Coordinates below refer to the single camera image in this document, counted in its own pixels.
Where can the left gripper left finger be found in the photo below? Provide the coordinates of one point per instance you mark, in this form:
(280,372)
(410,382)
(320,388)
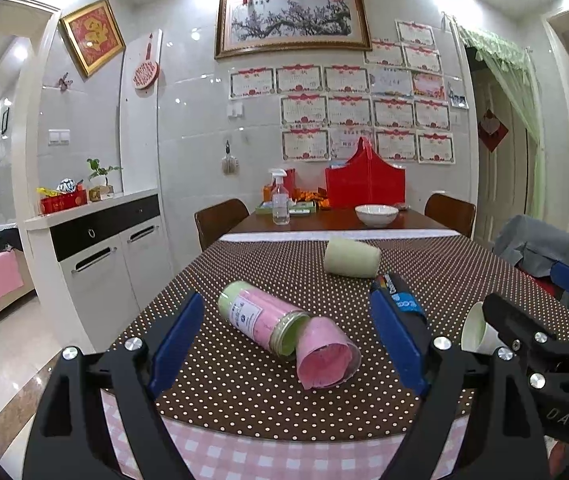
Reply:
(70,438)

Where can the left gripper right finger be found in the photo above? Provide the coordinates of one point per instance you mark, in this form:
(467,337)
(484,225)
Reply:
(504,438)

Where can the pink paper cup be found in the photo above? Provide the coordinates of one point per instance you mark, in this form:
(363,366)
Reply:
(325,356)

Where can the green pink plastic jar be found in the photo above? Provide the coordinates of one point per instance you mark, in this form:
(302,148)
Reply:
(275,325)

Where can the white paper cup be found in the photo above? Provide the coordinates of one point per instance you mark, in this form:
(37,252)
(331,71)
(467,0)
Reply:
(477,335)

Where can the pale green felt cup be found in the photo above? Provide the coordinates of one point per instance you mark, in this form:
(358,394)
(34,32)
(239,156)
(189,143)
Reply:
(351,258)

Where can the grey jacket on chair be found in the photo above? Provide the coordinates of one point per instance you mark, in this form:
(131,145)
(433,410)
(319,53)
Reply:
(534,247)

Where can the brown polka dot tablecloth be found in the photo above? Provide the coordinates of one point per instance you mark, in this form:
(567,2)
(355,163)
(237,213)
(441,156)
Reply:
(230,384)

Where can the right brown wooden chair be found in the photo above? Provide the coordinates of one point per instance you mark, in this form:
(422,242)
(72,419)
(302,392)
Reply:
(455,214)

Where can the brown wooden chair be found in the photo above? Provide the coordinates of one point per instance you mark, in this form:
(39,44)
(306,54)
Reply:
(455,214)
(215,221)

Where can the white black sideboard cabinet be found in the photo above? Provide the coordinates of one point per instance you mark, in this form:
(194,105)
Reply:
(97,267)

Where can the red diamond door decoration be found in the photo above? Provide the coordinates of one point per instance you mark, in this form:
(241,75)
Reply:
(491,131)

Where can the white ceramic bowl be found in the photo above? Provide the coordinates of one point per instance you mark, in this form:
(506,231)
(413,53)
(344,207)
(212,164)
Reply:
(376,216)

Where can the red box on sideboard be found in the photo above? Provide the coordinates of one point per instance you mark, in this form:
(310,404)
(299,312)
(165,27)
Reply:
(63,201)

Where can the left brown wooden chair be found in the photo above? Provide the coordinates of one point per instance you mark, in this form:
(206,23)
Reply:
(215,221)

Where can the small potted green plant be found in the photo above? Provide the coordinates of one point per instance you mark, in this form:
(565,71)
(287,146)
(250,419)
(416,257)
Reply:
(99,184)

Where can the green lace door curtain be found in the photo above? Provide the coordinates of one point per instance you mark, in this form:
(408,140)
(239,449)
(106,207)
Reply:
(512,67)

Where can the red gift bag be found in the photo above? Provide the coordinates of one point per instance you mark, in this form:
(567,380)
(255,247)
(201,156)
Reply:
(365,179)

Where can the green flat box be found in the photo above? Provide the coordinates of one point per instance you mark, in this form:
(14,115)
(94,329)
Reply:
(299,208)

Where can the orange snack packets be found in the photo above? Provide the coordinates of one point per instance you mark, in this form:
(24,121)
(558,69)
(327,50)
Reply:
(318,198)

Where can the clear spray bottle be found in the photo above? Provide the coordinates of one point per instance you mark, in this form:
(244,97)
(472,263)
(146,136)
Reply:
(280,213)

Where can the gold framed red artwork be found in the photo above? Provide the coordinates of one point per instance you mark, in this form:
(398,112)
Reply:
(93,36)

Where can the plum blossom framed painting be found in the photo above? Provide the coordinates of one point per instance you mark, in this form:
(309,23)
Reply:
(255,26)

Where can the white wall light switch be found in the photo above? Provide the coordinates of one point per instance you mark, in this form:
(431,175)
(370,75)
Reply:
(59,136)

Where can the hanging wall brush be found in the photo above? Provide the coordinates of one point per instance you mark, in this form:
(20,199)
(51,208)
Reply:
(230,163)

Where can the round red wall ornament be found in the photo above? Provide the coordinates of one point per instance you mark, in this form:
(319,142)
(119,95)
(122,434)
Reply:
(147,70)

